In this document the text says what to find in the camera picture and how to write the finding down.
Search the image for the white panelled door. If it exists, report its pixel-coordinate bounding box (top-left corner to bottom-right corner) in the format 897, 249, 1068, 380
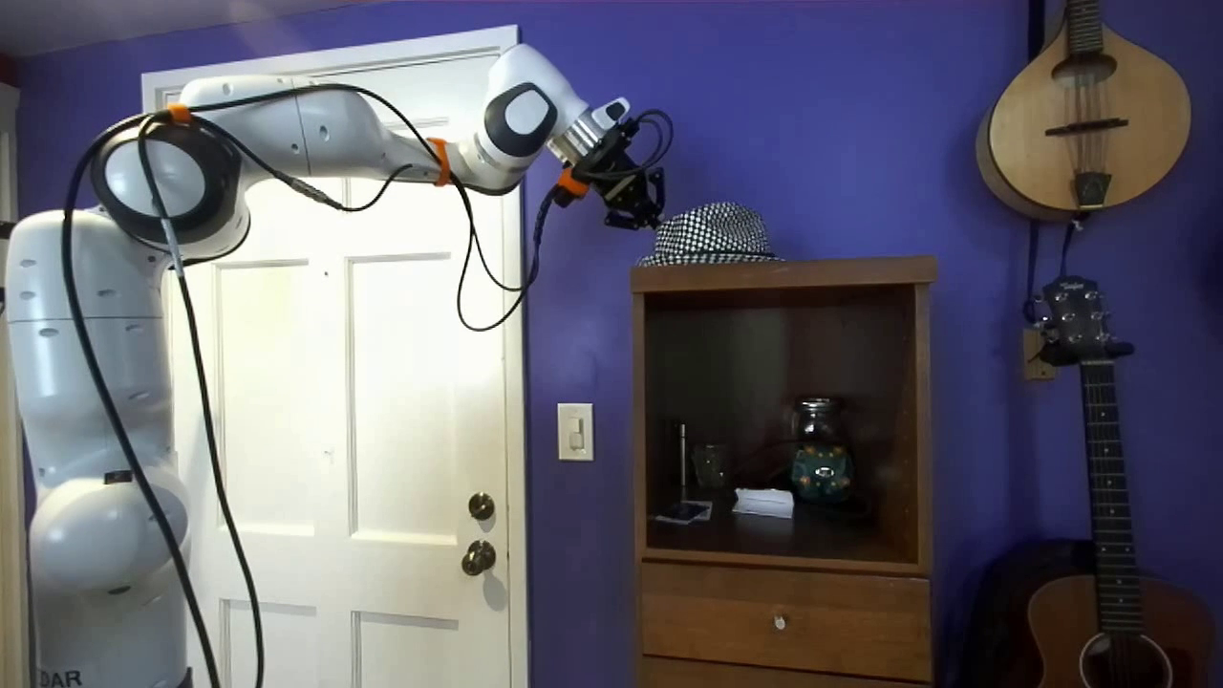
138, 25, 531, 688

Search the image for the white light switch plate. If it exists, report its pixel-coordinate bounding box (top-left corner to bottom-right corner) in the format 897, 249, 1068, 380
554, 399, 600, 467

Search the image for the tan guitar tag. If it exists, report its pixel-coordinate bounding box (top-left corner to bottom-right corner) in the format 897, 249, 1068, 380
1021, 325, 1057, 388

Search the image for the wooden mandolin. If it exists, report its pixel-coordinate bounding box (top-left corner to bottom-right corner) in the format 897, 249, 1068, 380
973, 0, 1201, 230

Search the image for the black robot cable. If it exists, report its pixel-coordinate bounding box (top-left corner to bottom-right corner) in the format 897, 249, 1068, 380
53, 76, 680, 688

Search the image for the dark round door knob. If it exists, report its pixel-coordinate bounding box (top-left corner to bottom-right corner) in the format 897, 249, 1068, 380
457, 534, 502, 583

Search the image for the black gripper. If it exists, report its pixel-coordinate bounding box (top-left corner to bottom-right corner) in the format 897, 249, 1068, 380
573, 119, 667, 234

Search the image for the dark drinking glass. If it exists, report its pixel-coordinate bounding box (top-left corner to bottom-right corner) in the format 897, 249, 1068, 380
691, 439, 732, 516

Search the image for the brown wooden cabinet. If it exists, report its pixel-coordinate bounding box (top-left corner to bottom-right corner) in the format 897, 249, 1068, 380
629, 258, 941, 688

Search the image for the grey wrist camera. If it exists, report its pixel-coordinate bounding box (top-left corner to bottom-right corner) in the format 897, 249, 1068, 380
586, 91, 639, 141

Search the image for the small metal stand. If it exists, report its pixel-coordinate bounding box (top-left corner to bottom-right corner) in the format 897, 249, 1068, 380
649, 420, 717, 529

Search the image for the dark patterned vase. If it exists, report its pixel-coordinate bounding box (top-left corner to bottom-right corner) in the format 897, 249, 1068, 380
787, 393, 858, 516

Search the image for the white folded object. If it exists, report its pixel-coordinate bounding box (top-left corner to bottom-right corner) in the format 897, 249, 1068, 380
730, 483, 804, 525

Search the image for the black white checkered hat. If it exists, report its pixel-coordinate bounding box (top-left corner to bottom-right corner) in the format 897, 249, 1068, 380
639, 200, 782, 271

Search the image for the acoustic guitar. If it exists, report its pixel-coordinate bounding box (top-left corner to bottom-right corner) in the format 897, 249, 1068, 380
963, 274, 1214, 688

